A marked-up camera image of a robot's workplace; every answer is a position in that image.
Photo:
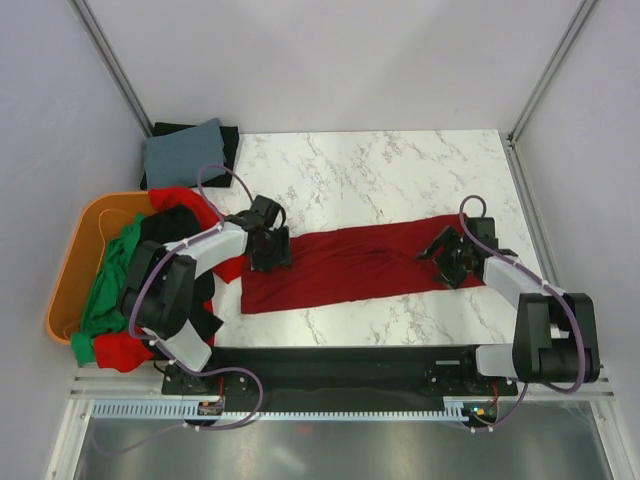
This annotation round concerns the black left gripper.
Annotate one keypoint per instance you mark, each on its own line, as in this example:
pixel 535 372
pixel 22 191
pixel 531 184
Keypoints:
pixel 281 256

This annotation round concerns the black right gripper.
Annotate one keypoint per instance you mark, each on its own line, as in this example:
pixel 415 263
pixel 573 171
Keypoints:
pixel 446 237

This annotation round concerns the dark red t shirt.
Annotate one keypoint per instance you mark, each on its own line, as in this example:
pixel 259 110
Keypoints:
pixel 347 265

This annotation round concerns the orange plastic basket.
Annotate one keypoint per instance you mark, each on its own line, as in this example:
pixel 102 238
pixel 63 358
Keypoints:
pixel 101 221

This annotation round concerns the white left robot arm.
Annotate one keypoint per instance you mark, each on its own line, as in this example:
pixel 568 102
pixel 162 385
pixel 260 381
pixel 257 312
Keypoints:
pixel 158 292

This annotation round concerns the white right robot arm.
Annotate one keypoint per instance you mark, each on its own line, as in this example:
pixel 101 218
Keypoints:
pixel 555 338

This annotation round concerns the folded black t shirt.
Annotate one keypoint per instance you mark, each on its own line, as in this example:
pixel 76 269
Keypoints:
pixel 219 176

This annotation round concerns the folded grey-blue t shirt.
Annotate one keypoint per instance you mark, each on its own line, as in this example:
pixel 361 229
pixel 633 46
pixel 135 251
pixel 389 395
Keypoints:
pixel 175 153

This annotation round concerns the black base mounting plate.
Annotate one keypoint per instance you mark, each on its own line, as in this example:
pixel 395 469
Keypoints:
pixel 339 378

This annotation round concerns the green t shirt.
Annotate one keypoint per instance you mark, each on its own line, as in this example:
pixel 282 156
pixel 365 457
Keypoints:
pixel 103 337

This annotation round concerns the bright red t shirt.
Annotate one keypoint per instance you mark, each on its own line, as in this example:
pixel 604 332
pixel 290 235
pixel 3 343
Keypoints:
pixel 165 198

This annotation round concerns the right aluminium frame post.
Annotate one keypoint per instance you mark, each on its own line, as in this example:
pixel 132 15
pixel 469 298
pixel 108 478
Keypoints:
pixel 560 54

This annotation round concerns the aluminium frame post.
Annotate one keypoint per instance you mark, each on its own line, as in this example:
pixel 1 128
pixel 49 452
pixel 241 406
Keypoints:
pixel 560 54
pixel 101 44

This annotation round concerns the white slotted cable duct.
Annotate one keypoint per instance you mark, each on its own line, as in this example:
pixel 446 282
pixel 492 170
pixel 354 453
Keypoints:
pixel 194 410

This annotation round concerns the left aluminium frame post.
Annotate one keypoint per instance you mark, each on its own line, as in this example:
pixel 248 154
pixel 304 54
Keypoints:
pixel 101 44

